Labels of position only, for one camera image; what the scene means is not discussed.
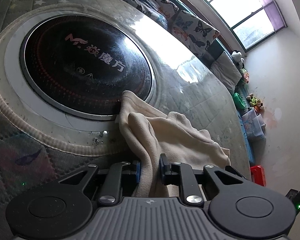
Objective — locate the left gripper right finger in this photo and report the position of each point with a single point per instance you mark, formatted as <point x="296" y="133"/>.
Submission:
<point x="164" y="166"/>

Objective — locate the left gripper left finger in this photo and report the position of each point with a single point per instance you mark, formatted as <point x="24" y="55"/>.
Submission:
<point x="137" y="170"/>

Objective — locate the cream knit sweater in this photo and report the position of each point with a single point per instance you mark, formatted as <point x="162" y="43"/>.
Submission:
<point x="148" y="132"/>

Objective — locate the red plastic stool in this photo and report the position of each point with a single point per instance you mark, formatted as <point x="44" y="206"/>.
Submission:
<point x="258" y="175"/>

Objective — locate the clear plastic storage box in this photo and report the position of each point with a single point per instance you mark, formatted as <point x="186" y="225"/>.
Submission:
<point x="254" y="125"/>

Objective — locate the green plastic basin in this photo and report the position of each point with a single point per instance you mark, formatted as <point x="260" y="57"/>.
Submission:
<point x="238" y="101"/>

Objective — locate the colourful plush toys pile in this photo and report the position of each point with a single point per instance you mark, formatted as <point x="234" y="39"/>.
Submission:
<point x="255" y="103"/>

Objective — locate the round black induction cooker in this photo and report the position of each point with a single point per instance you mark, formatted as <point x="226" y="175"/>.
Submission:
<point x="81" y="65"/>

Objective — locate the white grey cushion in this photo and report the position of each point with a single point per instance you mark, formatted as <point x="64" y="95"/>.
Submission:
<point x="226" y="72"/>

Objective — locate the orange green plush toy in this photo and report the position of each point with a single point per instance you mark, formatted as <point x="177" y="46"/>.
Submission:
<point x="246" y="77"/>

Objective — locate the panda plush toy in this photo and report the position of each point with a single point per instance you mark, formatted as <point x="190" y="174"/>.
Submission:
<point x="238" y="59"/>

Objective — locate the large butterfly cushion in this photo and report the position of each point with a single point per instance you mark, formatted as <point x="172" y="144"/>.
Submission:
<point x="194" y="33"/>

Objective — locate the small butterfly cushion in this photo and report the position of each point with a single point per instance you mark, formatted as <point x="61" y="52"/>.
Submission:
<point x="160" y="11"/>

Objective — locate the green framed window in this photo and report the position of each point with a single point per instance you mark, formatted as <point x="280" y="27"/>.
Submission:
<point x="247" y="23"/>

